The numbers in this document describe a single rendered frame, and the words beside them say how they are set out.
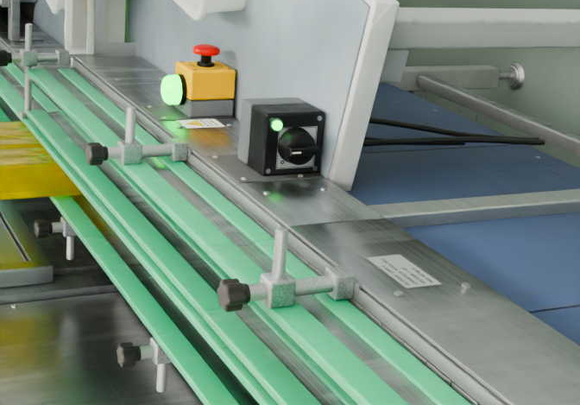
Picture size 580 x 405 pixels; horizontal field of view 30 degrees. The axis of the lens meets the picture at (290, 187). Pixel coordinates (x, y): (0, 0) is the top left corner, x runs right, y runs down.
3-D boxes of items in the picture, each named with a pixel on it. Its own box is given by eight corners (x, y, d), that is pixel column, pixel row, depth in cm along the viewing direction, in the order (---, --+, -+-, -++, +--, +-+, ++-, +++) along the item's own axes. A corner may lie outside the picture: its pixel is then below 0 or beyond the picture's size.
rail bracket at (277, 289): (341, 286, 106) (212, 300, 100) (348, 215, 104) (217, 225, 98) (360, 302, 102) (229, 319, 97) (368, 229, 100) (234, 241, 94)
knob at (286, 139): (309, 161, 134) (321, 169, 131) (275, 163, 132) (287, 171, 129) (312, 126, 132) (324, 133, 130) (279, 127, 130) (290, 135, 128)
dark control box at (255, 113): (295, 155, 142) (236, 159, 138) (300, 96, 140) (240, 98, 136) (324, 174, 135) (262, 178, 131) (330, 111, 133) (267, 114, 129)
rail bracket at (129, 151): (181, 155, 145) (83, 160, 139) (184, 101, 143) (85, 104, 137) (192, 163, 142) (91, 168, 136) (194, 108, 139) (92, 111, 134)
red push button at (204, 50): (187, 65, 160) (189, 42, 159) (212, 65, 161) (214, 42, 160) (197, 71, 156) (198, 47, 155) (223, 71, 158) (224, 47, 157)
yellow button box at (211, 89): (218, 105, 166) (173, 106, 162) (221, 57, 163) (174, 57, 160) (236, 117, 160) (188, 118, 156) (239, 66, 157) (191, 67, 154)
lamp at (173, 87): (175, 100, 161) (156, 101, 160) (177, 71, 160) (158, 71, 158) (185, 108, 157) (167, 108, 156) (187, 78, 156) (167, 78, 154)
